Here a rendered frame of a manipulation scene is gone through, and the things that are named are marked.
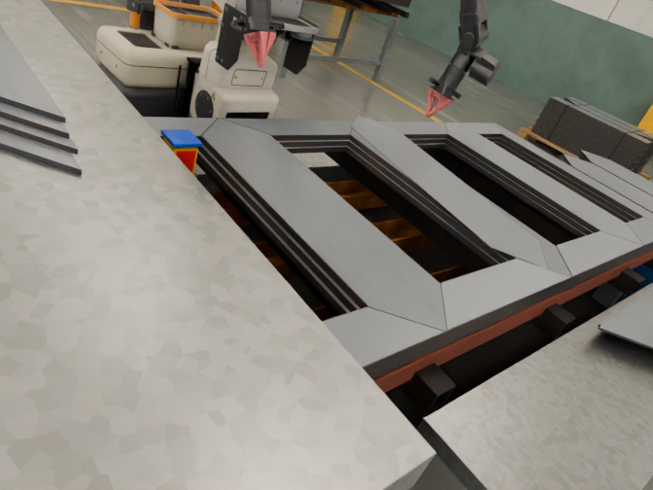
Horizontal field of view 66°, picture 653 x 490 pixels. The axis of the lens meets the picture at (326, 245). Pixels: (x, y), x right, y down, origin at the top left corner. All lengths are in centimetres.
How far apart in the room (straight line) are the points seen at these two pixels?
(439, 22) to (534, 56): 188
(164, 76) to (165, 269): 143
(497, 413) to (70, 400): 70
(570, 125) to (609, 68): 289
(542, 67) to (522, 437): 806
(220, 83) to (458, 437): 119
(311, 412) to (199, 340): 9
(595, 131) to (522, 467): 487
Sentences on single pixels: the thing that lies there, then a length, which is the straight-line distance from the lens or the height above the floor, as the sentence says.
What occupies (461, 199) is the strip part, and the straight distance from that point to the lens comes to 126.
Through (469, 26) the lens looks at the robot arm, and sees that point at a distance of 149.
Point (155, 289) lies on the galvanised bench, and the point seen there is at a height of 105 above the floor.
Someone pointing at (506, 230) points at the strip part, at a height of 86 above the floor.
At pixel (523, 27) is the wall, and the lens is 896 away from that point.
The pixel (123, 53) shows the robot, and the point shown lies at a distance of 176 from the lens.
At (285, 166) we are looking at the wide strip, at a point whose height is 86.
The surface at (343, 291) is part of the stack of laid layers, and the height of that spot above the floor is 84.
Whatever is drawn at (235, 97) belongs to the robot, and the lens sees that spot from 160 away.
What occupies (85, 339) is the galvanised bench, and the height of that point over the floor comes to 105.
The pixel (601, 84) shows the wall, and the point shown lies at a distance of 843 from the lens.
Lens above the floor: 131
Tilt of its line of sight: 32 degrees down
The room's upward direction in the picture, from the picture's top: 20 degrees clockwise
